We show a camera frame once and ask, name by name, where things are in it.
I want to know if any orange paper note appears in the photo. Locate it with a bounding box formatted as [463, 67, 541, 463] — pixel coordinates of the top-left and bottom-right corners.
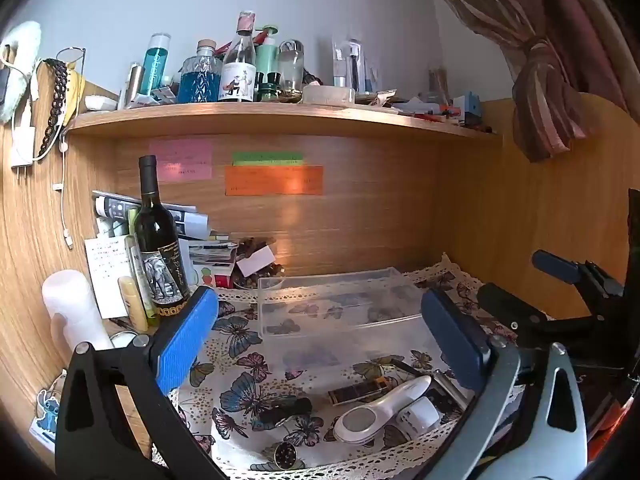
[224, 165, 324, 196]

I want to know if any clear plastic storage box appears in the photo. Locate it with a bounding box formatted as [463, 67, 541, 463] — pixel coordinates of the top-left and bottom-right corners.
[256, 266, 482, 401]

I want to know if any pink paper note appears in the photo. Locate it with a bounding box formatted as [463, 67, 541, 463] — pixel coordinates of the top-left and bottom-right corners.
[149, 139, 213, 182]

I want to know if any butterfly print tablecloth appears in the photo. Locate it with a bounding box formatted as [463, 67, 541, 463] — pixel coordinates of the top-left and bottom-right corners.
[150, 254, 528, 480]

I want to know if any small dark green bottle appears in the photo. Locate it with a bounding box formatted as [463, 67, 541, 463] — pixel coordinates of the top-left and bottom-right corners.
[257, 71, 284, 104]

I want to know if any dark wine bottle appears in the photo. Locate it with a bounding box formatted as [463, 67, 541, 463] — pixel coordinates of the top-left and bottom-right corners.
[133, 155, 192, 319]

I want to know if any brown striped curtain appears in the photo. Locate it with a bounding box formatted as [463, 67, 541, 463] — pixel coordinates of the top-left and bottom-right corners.
[419, 0, 640, 163]

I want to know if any black rectangular lighter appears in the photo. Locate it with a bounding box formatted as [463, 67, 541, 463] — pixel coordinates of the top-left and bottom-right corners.
[328, 377, 389, 406]

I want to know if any glass bottle with blue liquid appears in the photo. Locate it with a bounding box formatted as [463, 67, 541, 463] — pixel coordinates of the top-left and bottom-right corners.
[178, 39, 221, 104]

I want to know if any clear toothbrush package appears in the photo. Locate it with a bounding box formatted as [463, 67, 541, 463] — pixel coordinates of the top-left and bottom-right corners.
[332, 37, 367, 92]

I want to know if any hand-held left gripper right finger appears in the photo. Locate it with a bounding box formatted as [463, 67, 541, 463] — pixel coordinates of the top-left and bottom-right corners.
[421, 287, 589, 480]

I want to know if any teal plastic bottle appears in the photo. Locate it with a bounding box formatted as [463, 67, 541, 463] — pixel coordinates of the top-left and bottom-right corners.
[139, 33, 172, 99]

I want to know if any blue and white box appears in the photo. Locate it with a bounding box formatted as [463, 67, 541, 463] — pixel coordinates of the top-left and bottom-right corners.
[459, 90, 483, 127]

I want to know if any white cable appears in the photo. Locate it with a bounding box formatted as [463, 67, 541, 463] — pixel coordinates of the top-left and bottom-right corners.
[52, 129, 77, 251]

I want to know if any white charger plug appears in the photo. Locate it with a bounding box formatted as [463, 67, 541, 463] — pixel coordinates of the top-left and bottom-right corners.
[10, 77, 36, 184]

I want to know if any white plastic cylinder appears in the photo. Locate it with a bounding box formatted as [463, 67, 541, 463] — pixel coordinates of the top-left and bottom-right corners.
[42, 269, 115, 352]

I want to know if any wooden shelf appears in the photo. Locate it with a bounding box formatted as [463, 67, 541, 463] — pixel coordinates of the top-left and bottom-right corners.
[65, 102, 503, 149]

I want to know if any blue cartoon sticker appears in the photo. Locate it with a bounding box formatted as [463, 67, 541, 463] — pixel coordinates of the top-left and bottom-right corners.
[29, 389, 62, 444]

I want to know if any white paper card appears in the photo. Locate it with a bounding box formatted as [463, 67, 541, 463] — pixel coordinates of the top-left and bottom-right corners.
[235, 245, 277, 277]

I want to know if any white handheld massager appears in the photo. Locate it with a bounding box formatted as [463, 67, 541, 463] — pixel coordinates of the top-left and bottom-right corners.
[332, 375, 433, 444]

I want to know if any white fluffy item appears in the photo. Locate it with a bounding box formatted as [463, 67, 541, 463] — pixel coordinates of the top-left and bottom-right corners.
[0, 20, 44, 124]

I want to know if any white handwritten paper note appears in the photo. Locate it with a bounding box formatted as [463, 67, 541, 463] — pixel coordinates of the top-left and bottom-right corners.
[84, 236, 134, 320]

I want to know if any green paper note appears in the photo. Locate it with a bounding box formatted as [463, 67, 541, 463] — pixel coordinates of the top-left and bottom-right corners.
[231, 151, 304, 166]

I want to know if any round white tin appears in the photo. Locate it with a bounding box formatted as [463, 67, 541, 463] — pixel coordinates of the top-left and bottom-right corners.
[302, 84, 356, 106]

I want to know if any stack of magazines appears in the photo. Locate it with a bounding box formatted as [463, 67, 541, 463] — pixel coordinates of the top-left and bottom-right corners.
[92, 190, 239, 267]

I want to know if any silver metal can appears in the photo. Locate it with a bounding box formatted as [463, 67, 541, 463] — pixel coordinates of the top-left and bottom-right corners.
[119, 62, 146, 110]

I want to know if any small white jar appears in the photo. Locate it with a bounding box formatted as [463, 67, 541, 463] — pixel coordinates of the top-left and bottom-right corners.
[395, 397, 441, 442]

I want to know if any clear bottle with picture label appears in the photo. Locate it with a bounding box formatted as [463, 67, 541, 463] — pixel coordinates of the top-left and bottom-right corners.
[218, 10, 259, 104]

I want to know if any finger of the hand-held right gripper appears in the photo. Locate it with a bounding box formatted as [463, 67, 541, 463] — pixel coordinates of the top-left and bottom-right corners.
[531, 249, 626, 322]
[476, 282, 603, 347]

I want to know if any clear round bottle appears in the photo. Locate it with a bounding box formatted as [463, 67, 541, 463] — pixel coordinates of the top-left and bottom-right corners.
[277, 38, 306, 97]

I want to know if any brown bead string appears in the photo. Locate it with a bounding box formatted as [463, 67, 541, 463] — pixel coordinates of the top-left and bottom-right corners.
[37, 58, 69, 159]

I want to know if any yellow plastic item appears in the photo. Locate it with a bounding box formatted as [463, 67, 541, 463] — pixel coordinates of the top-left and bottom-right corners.
[62, 67, 86, 127]

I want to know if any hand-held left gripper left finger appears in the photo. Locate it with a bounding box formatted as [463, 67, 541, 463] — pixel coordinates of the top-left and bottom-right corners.
[55, 286, 227, 480]

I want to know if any yellow tube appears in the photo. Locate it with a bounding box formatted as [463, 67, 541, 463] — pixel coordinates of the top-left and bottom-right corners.
[118, 275, 150, 334]

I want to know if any green pump bottle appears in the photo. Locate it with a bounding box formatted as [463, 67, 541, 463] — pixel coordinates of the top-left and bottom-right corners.
[255, 24, 281, 92]

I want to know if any small box with white lid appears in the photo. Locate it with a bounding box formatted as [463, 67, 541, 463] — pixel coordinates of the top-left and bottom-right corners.
[232, 236, 286, 289]

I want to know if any red and white box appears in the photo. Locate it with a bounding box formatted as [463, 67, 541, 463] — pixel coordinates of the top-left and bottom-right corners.
[199, 264, 236, 289]

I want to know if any black plastic clip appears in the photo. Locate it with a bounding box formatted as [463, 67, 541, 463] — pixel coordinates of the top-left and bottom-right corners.
[259, 397, 314, 429]

